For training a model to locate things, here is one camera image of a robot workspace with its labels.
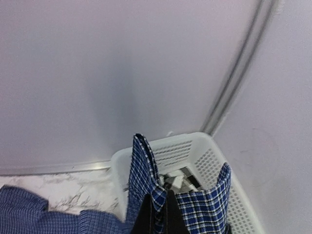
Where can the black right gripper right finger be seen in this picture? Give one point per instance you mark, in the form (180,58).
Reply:
(174,223)

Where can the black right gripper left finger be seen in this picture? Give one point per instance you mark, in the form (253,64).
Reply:
(145,220)

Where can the blue checkered long sleeve shirt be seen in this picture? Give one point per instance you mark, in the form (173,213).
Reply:
(204,212)

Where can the black white plaid shirt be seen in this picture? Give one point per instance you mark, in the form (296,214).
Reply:
(181,181)

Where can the white plastic mesh basket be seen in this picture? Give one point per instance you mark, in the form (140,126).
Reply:
(200,154)

